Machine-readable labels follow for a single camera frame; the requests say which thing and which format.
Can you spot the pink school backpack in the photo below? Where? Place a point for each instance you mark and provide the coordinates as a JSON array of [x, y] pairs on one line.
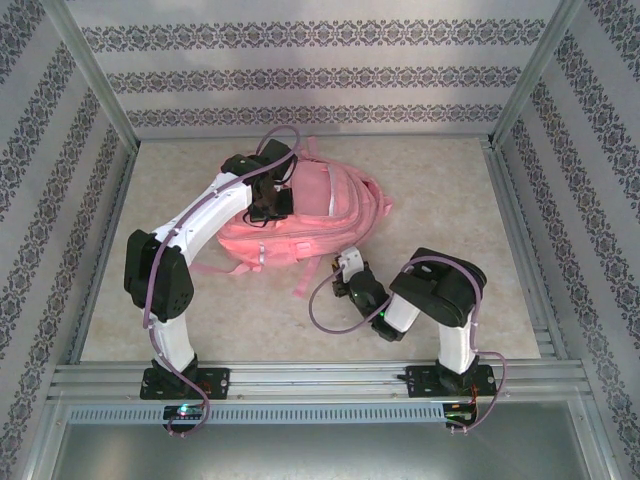
[[310, 220]]

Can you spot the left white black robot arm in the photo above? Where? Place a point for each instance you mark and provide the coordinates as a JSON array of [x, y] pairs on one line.
[[160, 280]]

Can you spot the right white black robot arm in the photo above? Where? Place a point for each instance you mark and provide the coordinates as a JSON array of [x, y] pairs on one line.
[[440, 290]]

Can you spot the grey metal panel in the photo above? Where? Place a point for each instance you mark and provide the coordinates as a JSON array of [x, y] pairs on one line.
[[320, 455]]

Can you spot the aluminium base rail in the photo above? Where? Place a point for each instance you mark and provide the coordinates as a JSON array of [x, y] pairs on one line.
[[320, 380]]

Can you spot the aluminium side rail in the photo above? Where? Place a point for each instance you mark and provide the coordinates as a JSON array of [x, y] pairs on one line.
[[522, 250], [102, 250]]

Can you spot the aluminium frame post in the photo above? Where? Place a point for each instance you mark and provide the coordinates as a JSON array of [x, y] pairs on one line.
[[532, 75], [105, 95]]

